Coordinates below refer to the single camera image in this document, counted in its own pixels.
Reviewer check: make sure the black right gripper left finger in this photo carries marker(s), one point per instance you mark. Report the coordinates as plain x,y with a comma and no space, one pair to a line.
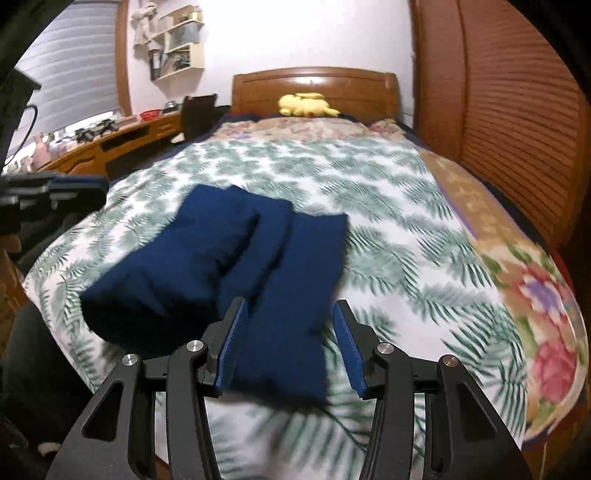
115,435

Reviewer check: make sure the navy blue jacket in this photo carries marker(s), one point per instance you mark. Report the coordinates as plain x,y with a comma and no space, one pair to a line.
223,244

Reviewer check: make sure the pink bottle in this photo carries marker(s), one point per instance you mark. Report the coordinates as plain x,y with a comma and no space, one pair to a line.
41,155

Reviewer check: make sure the floral blanket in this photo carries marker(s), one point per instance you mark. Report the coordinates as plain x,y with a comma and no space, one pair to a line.
434,260

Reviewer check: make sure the long wooden desk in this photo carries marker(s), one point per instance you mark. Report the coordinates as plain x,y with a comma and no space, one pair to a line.
92,158

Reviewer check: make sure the red bowl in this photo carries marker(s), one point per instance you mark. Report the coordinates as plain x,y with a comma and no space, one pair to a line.
150,115

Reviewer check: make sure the grey window blind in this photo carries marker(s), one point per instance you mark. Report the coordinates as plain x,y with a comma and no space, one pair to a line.
73,60

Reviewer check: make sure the dark brown chair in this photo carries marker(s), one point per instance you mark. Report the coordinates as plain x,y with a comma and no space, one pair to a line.
198,115

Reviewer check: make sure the yellow plush toy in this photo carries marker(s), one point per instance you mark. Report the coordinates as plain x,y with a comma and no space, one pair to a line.
305,105

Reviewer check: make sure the wooden louvered wardrobe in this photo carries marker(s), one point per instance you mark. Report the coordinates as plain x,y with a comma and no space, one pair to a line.
493,95

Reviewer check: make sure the wooden bed headboard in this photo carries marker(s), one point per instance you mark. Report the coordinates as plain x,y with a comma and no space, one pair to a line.
369,96

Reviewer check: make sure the white wall shelf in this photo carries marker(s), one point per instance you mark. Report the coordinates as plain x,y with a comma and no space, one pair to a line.
175,44

